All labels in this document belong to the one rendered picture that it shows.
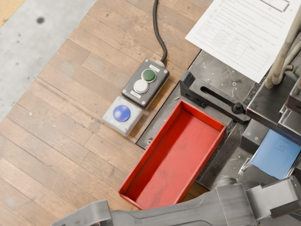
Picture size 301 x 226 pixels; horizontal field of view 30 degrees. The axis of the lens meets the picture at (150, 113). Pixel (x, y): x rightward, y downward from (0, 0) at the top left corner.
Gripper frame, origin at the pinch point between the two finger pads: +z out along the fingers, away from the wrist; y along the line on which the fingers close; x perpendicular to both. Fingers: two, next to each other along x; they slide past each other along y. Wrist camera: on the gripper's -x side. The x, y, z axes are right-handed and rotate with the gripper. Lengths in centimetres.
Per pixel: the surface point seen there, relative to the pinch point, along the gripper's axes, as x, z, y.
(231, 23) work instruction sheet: 24.1, 27.8, 23.5
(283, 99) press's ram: 3.9, -4.7, 18.0
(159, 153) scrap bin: 21.9, 8.1, -8.0
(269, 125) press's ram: 3.7, -5.6, 12.6
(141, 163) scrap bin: 23.5, 3.4, -10.6
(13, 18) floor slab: 123, 109, -24
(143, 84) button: 33.2, 11.5, 3.1
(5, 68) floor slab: 112, 98, -42
